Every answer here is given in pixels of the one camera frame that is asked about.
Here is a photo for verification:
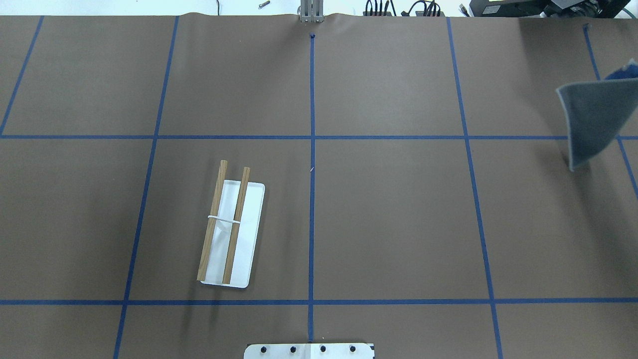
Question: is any grey blue towel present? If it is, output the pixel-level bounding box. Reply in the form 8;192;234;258
556;58;638;172

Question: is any aluminium frame post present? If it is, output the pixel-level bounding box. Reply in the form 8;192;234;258
298;0;325;23

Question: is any black monitor stand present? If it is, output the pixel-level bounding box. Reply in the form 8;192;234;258
469;0;630;18

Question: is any white wooden towel rack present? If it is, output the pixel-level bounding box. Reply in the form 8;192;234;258
196;161;265;289

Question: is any black cable hub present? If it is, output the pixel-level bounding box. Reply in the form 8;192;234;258
362;0;397;16
401;0;445;17

